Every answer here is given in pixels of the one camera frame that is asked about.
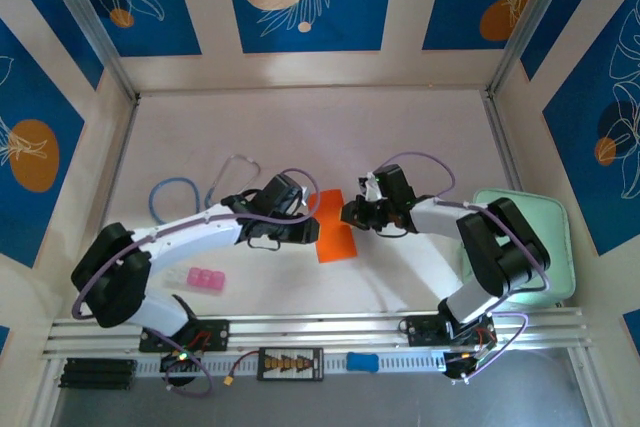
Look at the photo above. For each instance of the orange paper sheet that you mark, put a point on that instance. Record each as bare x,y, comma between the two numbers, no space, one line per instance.
332,247

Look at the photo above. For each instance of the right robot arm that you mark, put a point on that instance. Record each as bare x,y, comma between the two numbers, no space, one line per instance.
505,247

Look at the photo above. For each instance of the blue stethoscope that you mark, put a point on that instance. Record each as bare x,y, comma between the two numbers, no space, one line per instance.
209,195

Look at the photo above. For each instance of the pink pill organizer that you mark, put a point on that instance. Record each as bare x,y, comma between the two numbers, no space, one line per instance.
205,281

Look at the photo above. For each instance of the black power distribution board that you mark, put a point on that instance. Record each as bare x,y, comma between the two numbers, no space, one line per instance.
290,364

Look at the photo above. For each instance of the blue bone-shaped clip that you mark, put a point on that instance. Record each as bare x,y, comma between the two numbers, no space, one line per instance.
362,362

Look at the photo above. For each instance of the mint green tray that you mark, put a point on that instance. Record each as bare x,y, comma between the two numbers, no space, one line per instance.
560,247

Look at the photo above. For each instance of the black ribbed block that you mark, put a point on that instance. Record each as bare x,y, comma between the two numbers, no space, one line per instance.
97,373

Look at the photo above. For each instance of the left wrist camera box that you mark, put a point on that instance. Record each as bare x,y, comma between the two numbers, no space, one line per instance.
303,194

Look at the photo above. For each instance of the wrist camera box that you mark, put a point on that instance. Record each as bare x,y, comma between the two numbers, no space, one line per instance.
371,189
303,194

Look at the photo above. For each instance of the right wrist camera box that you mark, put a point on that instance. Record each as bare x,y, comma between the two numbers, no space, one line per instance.
371,189

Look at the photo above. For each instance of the aluminium mounting rail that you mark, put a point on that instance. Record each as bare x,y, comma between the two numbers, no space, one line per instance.
320,327

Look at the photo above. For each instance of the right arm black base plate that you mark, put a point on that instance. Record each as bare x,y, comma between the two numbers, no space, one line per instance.
422,329

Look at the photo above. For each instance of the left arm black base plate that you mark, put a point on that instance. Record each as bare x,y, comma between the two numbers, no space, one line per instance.
215,334

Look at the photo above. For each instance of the aluminium corner post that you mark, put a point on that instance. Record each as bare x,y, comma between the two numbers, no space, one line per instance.
530,22
90,22

